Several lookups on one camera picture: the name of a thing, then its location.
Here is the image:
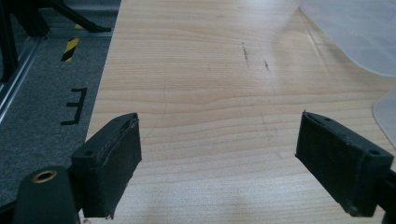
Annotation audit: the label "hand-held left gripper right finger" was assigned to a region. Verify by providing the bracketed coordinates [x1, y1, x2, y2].
[294, 110, 395, 218]

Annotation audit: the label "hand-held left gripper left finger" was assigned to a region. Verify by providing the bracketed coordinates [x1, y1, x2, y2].
[70, 112, 143, 220]

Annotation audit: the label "black tape floor mark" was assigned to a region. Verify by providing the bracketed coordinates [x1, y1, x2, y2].
[60, 87, 88, 126]

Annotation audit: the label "translucent plastic sheet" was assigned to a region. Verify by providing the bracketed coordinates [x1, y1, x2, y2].
[372, 88, 396, 147]
[298, 0, 396, 77]

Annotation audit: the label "yellow black hazard tape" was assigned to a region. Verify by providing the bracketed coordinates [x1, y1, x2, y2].
[61, 23, 84, 63]

